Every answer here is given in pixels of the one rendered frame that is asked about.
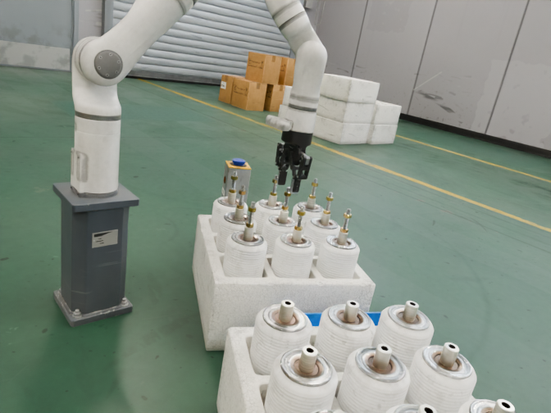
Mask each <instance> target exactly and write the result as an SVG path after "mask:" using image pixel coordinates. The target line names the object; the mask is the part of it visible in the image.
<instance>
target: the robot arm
mask: <svg viewBox="0 0 551 413"><path fill-rule="evenodd" d="M197 1H198V0H135V2H134V4H133V6H132V7H131V9H130V11H129V12H128V14H127V15H126V16H125V17H124V18H123V19H122V20H121V21H120V22H119V23H118V24H117V25H115V26H114V27H113V28H112V29H110V30H109V31H108V32H106V33H105V34H104V35H103V36H101V37H95V36H90V37H86V38H84V39H81V40H80V41H79V42H78V43H77V44H76V45H75V48H74V51H73V54H72V96H73V101H74V104H75V147H73V148H72V149H71V189H72V190H73V191H74V192H75V194H76V195H77V196H78V197H90V198H106V197H113V196H115V195H116V194H117V191H118V173H119V154H120V136H121V105H120V103H119V100H118V97H117V84H118V83H119V82H121V81H122V80H123V79H124V78H125V77H126V76H127V75H128V73H129V72H130V71H131V69H132V68H133V67H134V65H135V64H136V63H137V61H138V60H139V59H140V58H141V56H142V55H143V54H144V53H145V52H146V51H147V50H148V49H149V48H150V47H151V45H152V44H153V43H155V42H156V41H157V40H158V39H159V38H160V37H161V36H163V35H164V33H165V32H167V31H168V29H169V28H170V27H172V26H173V24H174V23H176V22H177V21H178V20H179V19H180V18H181V17H182V16H184V15H185V14H186V13H187V12H188V11H189V10H190V9H191V8H192V7H193V6H194V5H195V4H196V2H197ZM265 3H266V6H267V8H268V11H269V12H270V14H271V16H272V18H273V20H274V22H275V23H276V25H277V27H278V29H279V30H280V32H281V33H282V35H283V36H284V37H285V38H286V40H287V41H288V43H289V45H290V47H291V49H292V51H293V53H294V55H295V57H296V61H295V67H294V82H293V86H292V88H291V92H290V96H289V105H288V109H287V112H286V114H285V118H279V117H276V116H270V115H268V116H267V117H266V124H268V125H270V126H272V127H274V128H276V129H279V130H282V135H281V140H282V141H283V142H285V143H278V144H277V150H276V157H275V165H276V166H278V170H279V174H278V179H277V184H278V185H285V181H286V176H287V172H288V171H287V169H288V168H289V166H290V169H291V170H292V175H293V178H292V181H291V185H290V191H289V192H290V193H291V194H298V191H299V187H300V183H301V180H302V179H307V177H308V173H309V170H310V167H311V164H312V157H308V156H307V155H306V147H307V146H310V145H311V143H312V136H313V131H314V127H315V123H316V110H317V106H318V102H319V97H320V87H321V81H322V78H323V75H324V71H325V68H326V62H327V51H326V48H325V47H324V46H323V45H322V43H321V41H320V39H319V38H318V37H317V35H316V33H315V31H314V29H313V28H312V26H311V24H310V21H309V19H308V17H307V14H306V12H305V11H304V9H303V6H302V4H301V2H300V1H299V0H265ZM280 157H281V158H280ZM279 160H280V161H279ZM299 164H300V165H299ZM298 165H299V166H298ZM296 170H297V171H298V173H297V174H296ZM303 170H305V172H304V174H303Z"/></svg>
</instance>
